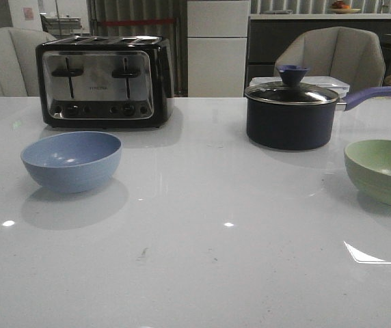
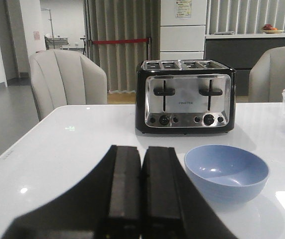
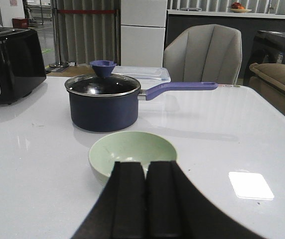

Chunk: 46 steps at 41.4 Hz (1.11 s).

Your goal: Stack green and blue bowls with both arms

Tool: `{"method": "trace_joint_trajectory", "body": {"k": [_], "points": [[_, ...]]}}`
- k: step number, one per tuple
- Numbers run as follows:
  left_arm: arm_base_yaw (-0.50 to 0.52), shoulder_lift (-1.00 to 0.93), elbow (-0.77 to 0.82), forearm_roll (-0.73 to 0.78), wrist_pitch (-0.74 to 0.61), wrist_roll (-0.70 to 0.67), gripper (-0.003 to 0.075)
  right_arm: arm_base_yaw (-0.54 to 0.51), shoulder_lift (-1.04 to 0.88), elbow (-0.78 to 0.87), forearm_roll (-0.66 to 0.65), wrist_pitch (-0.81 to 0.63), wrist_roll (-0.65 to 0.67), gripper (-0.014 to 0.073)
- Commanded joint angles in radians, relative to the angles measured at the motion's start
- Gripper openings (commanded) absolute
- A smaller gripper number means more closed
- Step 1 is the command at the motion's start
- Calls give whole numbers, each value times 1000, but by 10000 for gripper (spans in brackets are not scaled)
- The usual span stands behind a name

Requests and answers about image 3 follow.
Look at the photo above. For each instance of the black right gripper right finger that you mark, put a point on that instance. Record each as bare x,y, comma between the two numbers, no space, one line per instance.
177,209

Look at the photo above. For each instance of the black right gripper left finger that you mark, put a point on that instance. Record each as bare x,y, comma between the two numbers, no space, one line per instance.
119,212

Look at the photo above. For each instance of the green bowl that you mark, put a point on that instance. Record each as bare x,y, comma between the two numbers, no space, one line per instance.
128,146

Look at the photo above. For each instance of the dark blue saucepan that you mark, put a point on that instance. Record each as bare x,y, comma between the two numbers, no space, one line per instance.
112,113

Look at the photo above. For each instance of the clear plastic container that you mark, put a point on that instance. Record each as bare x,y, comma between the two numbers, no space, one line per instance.
156,73

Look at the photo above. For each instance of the grey upholstered chair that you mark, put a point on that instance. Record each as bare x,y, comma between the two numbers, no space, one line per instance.
205,53

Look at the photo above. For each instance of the black chrome toaster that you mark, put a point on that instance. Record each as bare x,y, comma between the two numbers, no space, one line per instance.
21,63

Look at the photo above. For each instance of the white cabinet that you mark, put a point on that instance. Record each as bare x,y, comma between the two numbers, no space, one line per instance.
143,32

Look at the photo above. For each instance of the fruit plate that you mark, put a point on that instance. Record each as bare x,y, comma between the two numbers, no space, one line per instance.
237,7

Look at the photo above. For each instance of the red box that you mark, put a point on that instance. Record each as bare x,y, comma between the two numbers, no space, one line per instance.
20,22

